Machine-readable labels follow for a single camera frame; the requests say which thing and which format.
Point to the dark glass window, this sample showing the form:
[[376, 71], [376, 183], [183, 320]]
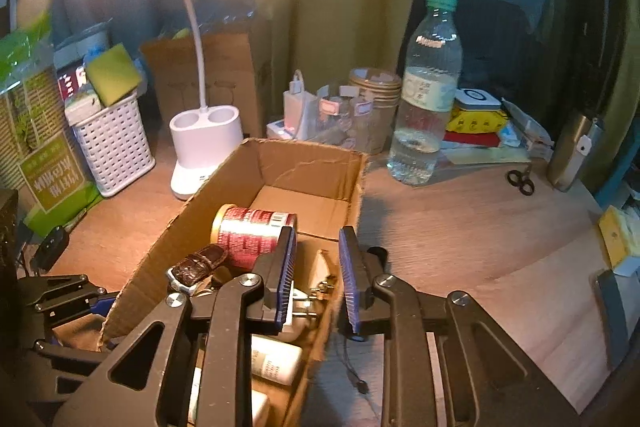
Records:
[[500, 7]]

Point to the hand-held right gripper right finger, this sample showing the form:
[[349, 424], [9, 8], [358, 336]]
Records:
[[350, 287]]

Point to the white plastic basket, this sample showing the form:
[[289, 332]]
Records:
[[112, 142]]

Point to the white flat device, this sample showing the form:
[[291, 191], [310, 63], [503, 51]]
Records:
[[475, 99]]

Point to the white printed pack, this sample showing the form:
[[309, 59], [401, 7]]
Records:
[[82, 107]]

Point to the small metal keys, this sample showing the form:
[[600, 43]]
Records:
[[325, 284]]

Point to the white wall charger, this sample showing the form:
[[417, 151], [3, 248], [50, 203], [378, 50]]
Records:
[[297, 107]]

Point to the white desk lamp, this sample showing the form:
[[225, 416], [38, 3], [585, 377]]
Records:
[[202, 132]]

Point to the black scissors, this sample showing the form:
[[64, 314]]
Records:
[[521, 181]]

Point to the red label can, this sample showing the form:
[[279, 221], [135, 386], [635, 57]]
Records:
[[250, 237]]

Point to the clear plastic container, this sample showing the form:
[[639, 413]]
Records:
[[332, 117]]

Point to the steel tumbler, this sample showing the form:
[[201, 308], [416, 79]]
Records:
[[572, 152]]

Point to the yellow tissue box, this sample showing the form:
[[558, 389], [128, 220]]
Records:
[[617, 237]]

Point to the clear water bottle green cap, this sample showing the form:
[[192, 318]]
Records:
[[425, 107]]

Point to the red book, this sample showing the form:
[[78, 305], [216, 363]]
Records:
[[470, 139]]

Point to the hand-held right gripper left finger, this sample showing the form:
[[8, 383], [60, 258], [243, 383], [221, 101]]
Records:
[[285, 277]]

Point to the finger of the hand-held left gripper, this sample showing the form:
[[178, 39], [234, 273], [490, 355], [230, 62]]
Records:
[[70, 354], [104, 303]]

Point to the white power strip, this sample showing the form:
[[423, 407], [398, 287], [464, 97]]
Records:
[[277, 129]]

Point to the yellow-green packet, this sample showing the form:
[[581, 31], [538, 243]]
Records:
[[112, 74]]

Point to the brown cardboard carton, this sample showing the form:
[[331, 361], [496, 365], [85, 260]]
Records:
[[225, 72]]

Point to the green pack of paper cups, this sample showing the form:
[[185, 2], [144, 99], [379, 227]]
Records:
[[35, 132]]

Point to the yellow flat pack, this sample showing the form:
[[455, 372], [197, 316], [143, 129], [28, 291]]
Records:
[[475, 122]]

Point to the cardboard box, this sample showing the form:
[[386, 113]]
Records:
[[310, 172]]

